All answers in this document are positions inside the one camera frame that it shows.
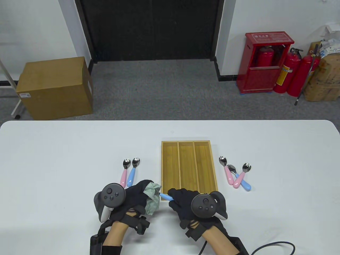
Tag black cable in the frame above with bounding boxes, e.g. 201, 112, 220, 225
198, 240, 296, 255

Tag worn printed cardboard box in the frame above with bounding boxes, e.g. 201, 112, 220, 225
303, 41, 340, 102

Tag red extinguisher with yellow label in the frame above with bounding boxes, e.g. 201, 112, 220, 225
274, 48, 303, 94

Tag black round controller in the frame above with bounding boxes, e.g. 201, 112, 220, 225
93, 183, 126, 223
191, 191, 229, 221

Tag red fire extinguisher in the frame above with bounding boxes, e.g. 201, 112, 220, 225
256, 46, 274, 67
287, 54, 320, 97

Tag person's left forearm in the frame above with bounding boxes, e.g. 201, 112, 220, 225
102, 220, 128, 255

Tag white plastic bags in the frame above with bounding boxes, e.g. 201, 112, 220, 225
317, 23, 340, 57

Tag black door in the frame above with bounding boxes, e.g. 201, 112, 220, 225
75, 0, 225, 63

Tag pink handle baby fork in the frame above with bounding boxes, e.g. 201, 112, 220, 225
219, 156, 235, 185
233, 163, 252, 189
120, 159, 131, 187

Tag person's left hand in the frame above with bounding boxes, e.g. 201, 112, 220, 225
109, 180, 153, 221

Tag black stick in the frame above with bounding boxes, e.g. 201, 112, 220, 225
294, 44, 319, 106

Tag plain brown cardboard box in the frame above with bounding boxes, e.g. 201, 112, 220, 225
16, 57, 94, 120

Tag red fire extinguisher cabinet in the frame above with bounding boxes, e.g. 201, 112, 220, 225
236, 32, 295, 94

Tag green fish scale cleaning cloth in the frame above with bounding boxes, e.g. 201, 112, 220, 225
143, 182, 162, 216

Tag person's right hand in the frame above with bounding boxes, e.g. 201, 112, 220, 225
168, 188, 229, 235

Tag wooden cutlery tray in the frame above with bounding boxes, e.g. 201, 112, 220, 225
161, 141, 219, 202

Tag white metal stand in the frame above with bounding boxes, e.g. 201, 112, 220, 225
0, 58, 22, 119

